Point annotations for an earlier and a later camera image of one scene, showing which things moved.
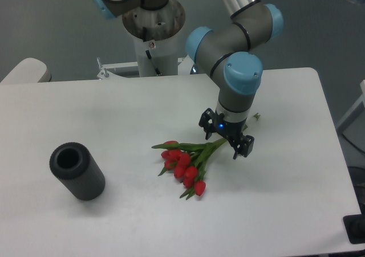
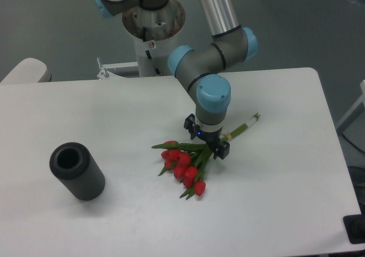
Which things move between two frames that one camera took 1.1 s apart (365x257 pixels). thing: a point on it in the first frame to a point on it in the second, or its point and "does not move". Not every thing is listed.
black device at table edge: (355, 227) does not move
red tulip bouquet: (187, 161) does not move
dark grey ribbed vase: (71, 162) does not move
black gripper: (242, 145) to (213, 139)
